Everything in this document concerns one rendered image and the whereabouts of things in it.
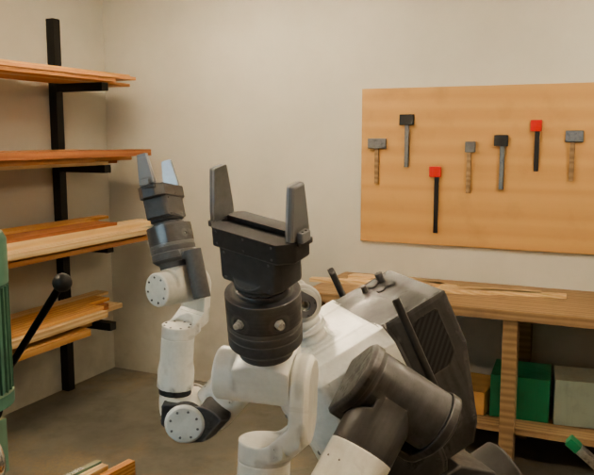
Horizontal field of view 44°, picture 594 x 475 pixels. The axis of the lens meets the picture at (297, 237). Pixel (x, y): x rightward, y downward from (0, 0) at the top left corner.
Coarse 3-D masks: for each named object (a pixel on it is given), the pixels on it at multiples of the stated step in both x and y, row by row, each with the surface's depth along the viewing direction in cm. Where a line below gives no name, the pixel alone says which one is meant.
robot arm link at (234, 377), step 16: (288, 336) 83; (224, 352) 89; (240, 352) 84; (256, 352) 83; (272, 352) 83; (288, 352) 84; (224, 368) 88; (240, 368) 86; (256, 368) 85; (272, 368) 85; (288, 368) 86; (224, 384) 88; (240, 384) 87; (256, 384) 86; (272, 384) 86; (288, 384) 85; (240, 400) 89; (256, 400) 88; (272, 400) 87; (288, 400) 86
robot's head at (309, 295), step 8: (304, 288) 116; (312, 288) 116; (304, 296) 115; (312, 296) 116; (320, 296) 117; (312, 304) 115; (320, 304) 117; (304, 312) 115; (312, 312) 115; (304, 320) 117
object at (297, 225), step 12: (288, 192) 75; (300, 192) 76; (288, 204) 76; (300, 204) 76; (288, 216) 76; (300, 216) 77; (288, 228) 76; (300, 228) 77; (288, 240) 77; (300, 240) 77
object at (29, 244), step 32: (0, 64) 364; (32, 64) 394; (0, 160) 365; (32, 160) 392; (64, 160) 414; (96, 160) 459; (64, 192) 475; (32, 224) 447; (64, 224) 447; (96, 224) 447; (128, 224) 472; (32, 256) 393; (64, 256) 415; (32, 320) 420; (64, 320) 426; (96, 320) 457; (32, 352) 397; (64, 352) 486; (64, 384) 490
